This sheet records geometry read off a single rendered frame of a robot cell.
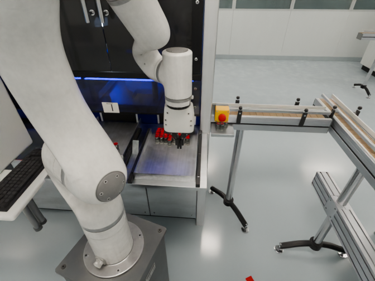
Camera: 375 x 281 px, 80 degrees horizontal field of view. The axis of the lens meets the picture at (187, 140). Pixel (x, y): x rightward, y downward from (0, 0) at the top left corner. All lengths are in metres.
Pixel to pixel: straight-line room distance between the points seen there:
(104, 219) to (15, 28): 0.44
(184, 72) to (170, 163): 0.52
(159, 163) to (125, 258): 0.43
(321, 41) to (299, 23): 0.68
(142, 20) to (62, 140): 0.28
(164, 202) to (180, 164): 0.69
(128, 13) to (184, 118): 0.34
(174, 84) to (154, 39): 0.15
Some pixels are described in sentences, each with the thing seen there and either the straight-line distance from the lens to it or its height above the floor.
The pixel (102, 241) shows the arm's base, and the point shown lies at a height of 1.00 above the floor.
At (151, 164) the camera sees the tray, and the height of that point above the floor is 0.88.
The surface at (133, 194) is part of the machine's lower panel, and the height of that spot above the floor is 0.32.
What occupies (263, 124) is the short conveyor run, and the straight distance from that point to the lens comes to 1.37.
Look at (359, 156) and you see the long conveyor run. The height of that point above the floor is 0.90.
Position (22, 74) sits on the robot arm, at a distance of 0.42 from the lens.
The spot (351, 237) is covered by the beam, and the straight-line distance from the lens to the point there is 1.47.
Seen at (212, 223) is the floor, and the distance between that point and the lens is 1.90.
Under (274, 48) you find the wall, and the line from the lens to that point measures 6.00.
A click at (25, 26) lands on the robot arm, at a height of 1.52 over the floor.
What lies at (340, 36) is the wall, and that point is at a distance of 6.46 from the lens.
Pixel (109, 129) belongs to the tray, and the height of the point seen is 0.88.
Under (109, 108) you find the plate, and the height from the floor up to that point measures 1.01.
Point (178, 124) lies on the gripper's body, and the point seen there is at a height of 1.19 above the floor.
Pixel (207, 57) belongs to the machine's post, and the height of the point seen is 1.29.
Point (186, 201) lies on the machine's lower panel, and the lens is 1.65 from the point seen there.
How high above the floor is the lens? 1.57
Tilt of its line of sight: 36 degrees down
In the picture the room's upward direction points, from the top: straight up
